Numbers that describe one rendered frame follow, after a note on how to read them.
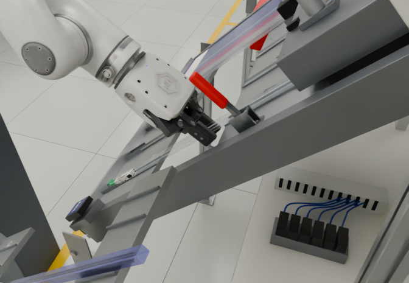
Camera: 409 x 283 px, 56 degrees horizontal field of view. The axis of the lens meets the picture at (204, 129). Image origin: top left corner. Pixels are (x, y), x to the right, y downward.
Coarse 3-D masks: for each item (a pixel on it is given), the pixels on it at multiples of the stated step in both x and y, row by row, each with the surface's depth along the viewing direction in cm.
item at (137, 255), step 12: (120, 252) 36; (132, 252) 35; (144, 252) 35; (72, 264) 41; (84, 264) 40; (96, 264) 38; (108, 264) 36; (120, 264) 36; (132, 264) 35; (36, 276) 46; (48, 276) 43; (60, 276) 41; (72, 276) 40; (84, 276) 40
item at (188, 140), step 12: (276, 84) 54; (288, 84) 52; (264, 96) 54; (240, 108) 57; (252, 108) 56; (216, 120) 61; (228, 120) 59; (180, 144) 66; (156, 156) 70; (168, 156) 69; (144, 168) 73
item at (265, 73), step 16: (272, 32) 82; (272, 48) 73; (256, 64) 72; (272, 64) 65; (256, 80) 65; (272, 80) 59; (320, 80) 47; (240, 96) 65; (288, 96) 50; (304, 96) 47; (256, 112) 54; (272, 112) 50
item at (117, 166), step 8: (144, 128) 98; (136, 136) 95; (128, 144) 92; (136, 144) 94; (128, 152) 92; (120, 160) 89; (112, 168) 87; (120, 168) 88; (104, 176) 84; (112, 176) 86; (104, 184) 83; (96, 192) 81
